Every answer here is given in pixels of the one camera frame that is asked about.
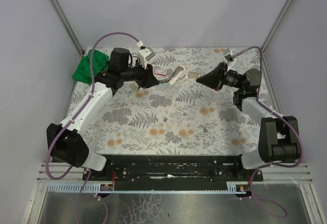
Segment olive green stapler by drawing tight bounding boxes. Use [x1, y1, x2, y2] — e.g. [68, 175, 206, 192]
[130, 85, 143, 94]

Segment staple strip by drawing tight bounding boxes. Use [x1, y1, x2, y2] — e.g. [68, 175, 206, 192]
[188, 72, 201, 79]

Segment light blue stapler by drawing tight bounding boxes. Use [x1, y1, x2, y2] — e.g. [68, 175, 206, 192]
[159, 66, 186, 86]

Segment small white stapler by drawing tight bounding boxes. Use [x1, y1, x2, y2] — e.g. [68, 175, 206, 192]
[178, 75, 188, 81]

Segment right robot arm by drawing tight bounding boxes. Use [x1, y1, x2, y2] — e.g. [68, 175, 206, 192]
[196, 62, 302, 169]

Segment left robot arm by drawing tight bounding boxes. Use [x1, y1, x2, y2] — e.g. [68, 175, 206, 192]
[46, 47, 159, 171]

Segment red staple box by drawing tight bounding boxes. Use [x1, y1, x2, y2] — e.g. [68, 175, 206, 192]
[154, 68, 168, 76]

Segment green cloth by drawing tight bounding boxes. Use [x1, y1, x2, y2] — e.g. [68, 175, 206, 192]
[72, 49, 110, 85]

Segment floral table mat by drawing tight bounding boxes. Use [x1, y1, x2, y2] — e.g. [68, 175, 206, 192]
[82, 48, 260, 155]

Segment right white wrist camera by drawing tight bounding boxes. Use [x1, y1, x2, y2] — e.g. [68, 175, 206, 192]
[223, 48, 236, 69]

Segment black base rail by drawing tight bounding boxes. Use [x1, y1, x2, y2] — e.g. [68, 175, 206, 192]
[51, 153, 276, 191]

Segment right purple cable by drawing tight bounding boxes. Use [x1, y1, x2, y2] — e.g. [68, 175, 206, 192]
[229, 46, 306, 218]

